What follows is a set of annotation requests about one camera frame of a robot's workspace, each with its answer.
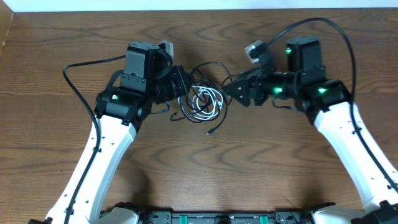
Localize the white usb cable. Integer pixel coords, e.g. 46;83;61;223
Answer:
192;86;224;121

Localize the cardboard box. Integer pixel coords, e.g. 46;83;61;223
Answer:
0;0;14;52

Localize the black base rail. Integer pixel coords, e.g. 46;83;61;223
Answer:
99;202;374;224

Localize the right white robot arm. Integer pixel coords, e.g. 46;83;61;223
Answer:
223;35;397;223

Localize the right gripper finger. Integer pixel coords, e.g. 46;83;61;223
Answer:
222;80;251;107
233;70;261;82

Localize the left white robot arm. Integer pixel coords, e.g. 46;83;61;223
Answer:
43;40;193;224

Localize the thin black usb cable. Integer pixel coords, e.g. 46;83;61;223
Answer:
170;61;234;136

